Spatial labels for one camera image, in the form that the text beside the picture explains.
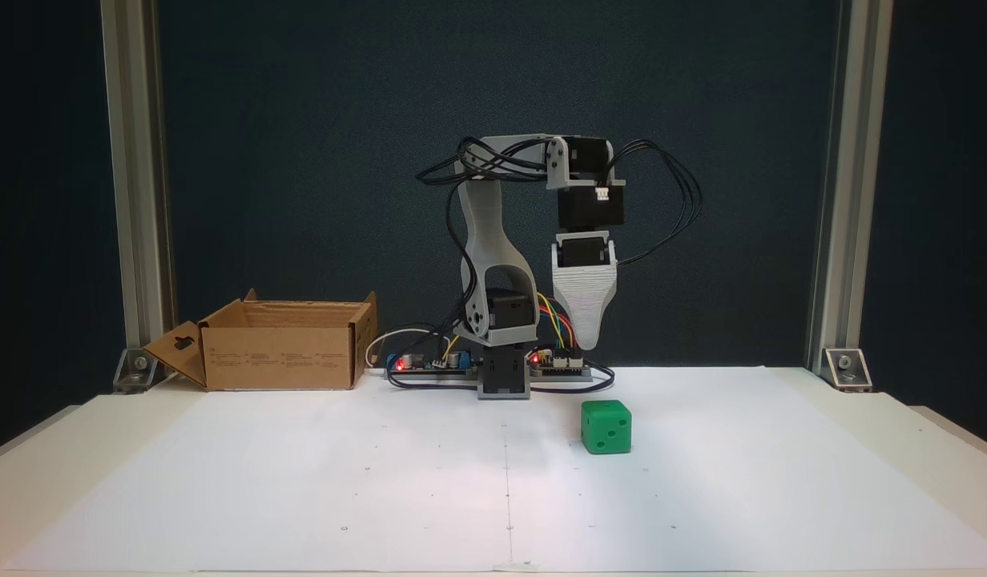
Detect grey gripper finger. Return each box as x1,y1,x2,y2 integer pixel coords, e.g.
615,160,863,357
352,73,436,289
552,271,620,352

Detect green dice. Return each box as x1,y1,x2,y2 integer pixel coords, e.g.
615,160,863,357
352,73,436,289
582,400,632,455

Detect circuit board with blue parts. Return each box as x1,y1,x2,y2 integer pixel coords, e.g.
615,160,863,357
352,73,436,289
384,347,475,377

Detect large white paper sheet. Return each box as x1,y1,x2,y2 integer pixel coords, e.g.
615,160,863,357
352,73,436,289
5,366,987,574

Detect brown cardboard box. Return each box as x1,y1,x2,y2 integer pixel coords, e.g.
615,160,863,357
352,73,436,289
143,288,379,392

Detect coloured jumper wire bundle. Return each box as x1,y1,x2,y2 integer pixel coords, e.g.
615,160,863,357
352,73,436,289
536,293,581,353

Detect circuit board with jumper wires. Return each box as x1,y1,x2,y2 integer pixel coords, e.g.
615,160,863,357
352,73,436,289
530,347,592,377

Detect black gripper cable bundle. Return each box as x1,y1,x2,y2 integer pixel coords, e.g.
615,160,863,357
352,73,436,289
610,140,704,267

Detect thin yellow wire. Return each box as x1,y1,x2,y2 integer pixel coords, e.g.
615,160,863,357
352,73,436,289
439,321,472,365

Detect black elbow cable bundle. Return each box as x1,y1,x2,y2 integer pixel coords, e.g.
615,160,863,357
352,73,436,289
416,136,558,187

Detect white cable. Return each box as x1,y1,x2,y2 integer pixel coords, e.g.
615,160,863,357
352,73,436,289
365,327,440,371

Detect metal corner bracket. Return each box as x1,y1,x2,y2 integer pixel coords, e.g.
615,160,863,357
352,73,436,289
113,346,163,393
822,347,872,392

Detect aluminium frame post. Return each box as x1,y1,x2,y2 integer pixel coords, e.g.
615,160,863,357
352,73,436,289
101,0,178,377
806,0,895,377

